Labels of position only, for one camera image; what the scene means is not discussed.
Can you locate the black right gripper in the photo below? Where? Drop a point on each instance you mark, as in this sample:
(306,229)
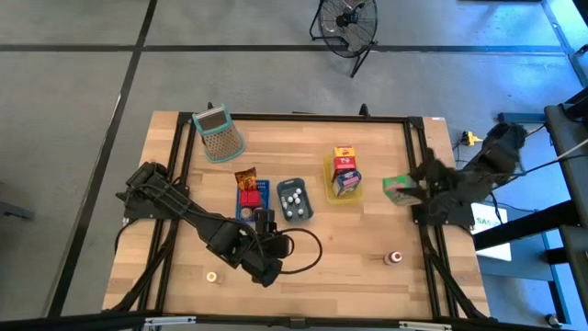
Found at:
(436,184)

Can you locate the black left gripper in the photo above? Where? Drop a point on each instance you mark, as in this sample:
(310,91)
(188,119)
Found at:
(262,257)

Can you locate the green Apple Jacks box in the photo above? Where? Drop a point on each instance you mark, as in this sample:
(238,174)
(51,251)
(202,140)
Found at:
(392,184)

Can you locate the red-lidded patterned paprika tin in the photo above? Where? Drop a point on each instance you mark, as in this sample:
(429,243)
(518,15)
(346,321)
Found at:
(250,198)

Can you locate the brown taco seasoning packet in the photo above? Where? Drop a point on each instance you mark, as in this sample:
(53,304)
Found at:
(246,179)

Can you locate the blue rectangular food box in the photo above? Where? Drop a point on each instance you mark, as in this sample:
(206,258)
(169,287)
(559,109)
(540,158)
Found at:
(347,184)

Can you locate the red Froot Loops box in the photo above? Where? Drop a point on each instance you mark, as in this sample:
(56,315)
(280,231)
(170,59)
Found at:
(344,166)

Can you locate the spice bottle pale yellow lid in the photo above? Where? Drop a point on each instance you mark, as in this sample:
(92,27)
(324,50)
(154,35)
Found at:
(211,277)

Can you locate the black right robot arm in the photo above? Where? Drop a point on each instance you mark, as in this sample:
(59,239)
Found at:
(496,156)

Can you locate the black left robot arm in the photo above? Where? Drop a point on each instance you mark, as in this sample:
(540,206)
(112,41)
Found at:
(184,211)

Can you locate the blue plastic basket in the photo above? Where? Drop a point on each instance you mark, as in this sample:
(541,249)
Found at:
(265,193)

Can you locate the grey plastic bin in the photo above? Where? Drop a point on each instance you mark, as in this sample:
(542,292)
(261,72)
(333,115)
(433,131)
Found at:
(305,216)

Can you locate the yellow power plug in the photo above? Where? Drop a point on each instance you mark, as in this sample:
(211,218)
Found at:
(468,137)

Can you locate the yellow translucent plastic bin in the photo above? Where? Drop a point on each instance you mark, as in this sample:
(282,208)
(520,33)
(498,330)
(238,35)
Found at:
(327,184)

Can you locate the white paper sign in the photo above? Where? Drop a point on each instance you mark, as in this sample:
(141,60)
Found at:
(491,239)

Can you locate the blue steel bar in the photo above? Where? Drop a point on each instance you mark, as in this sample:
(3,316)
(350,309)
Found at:
(510,117)

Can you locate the black steel beam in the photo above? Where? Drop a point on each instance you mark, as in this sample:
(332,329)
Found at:
(528,225)

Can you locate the dark grey side table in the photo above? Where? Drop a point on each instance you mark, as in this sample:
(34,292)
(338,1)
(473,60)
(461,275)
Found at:
(572,138)

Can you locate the blue steel leg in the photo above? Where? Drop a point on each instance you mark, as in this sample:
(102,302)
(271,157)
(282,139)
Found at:
(558,276)

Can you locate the black floor fan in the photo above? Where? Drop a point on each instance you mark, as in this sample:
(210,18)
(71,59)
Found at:
(347,20)

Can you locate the black castor wheel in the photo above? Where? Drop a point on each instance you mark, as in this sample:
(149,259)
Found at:
(553,320)

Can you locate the black aluminium crossbar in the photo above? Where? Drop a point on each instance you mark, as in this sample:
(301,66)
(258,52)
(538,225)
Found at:
(69,322)

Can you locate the grey office chair base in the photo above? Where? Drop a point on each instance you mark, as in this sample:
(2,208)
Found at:
(14,212)

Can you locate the silver aluminium bracket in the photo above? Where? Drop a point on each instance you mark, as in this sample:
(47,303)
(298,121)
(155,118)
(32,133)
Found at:
(170,321)
(425,326)

